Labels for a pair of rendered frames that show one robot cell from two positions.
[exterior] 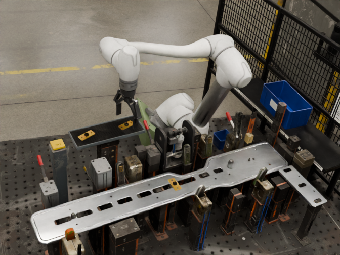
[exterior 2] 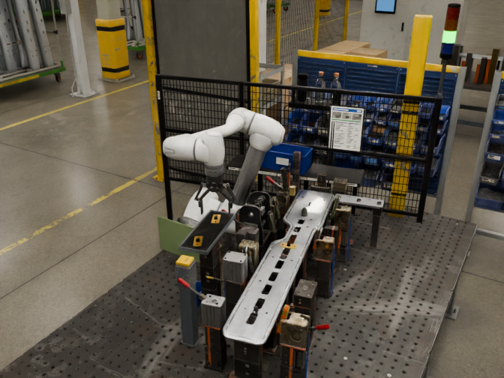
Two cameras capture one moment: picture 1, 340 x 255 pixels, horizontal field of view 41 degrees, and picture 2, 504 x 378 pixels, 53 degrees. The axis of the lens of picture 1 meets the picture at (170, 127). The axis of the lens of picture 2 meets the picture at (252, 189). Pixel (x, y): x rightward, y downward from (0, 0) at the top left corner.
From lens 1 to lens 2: 1.49 m
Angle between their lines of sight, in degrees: 35
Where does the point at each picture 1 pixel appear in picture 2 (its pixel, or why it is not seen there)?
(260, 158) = (313, 199)
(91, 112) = (41, 296)
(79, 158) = (149, 299)
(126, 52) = (214, 134)
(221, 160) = (293, 214)
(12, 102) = not seen: outside the picture
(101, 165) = (236, 256)
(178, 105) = (208, 200)
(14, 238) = not seen: outside the picture
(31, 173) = (122, 339)
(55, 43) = not seen: outside the picture
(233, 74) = (274, 132)
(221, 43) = (247, 112)
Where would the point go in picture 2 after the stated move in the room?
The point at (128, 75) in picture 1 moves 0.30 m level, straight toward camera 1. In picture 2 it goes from (220, 157) to (269, 177)
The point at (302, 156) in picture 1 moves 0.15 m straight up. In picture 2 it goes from (340, 181) to (342, 159)
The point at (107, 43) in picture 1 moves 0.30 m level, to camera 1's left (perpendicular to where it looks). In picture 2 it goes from (178, 141) to (117, 157)
